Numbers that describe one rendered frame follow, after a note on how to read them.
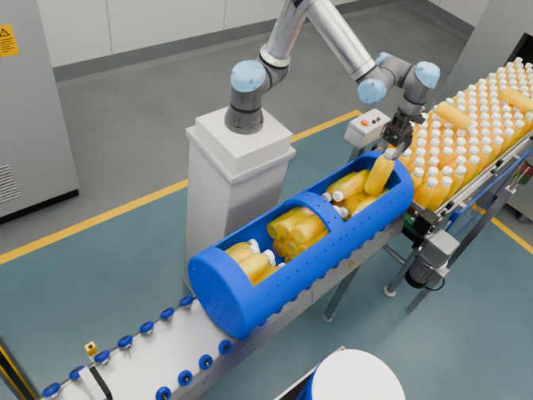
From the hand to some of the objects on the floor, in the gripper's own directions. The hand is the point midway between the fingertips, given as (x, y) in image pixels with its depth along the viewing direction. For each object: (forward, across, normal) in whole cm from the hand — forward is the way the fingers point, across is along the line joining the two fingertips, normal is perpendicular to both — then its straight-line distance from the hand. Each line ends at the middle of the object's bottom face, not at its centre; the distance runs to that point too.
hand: (390, 153), depth 156 cm
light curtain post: (+132, -34, -131) cm, 189 cm away
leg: (+132, +6, +12) cm, 132 cm away
